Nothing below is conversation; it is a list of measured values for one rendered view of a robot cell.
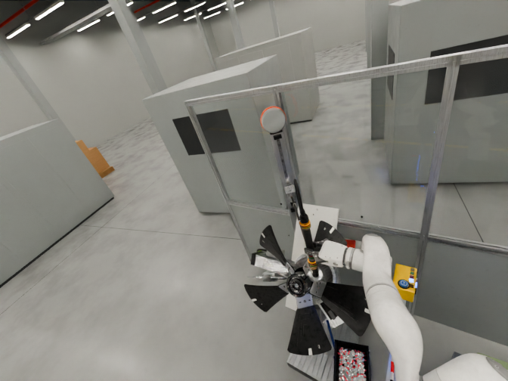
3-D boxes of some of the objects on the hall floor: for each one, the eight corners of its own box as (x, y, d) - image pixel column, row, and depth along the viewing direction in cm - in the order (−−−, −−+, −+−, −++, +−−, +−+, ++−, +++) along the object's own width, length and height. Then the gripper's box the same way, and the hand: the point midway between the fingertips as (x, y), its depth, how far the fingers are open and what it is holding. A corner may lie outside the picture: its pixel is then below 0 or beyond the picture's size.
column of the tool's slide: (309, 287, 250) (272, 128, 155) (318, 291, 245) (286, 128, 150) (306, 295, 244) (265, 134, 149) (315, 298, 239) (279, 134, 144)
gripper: (353, 236, 99) (311, 227, 109) (342, 267, 88) (297, 255, 99) (353, 248, 103) (314, 239, 113) (343, 279, 92) (300, 266, 103)
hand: (310, 247), depth 105 cm, fingers closed on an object, 4 cm apart
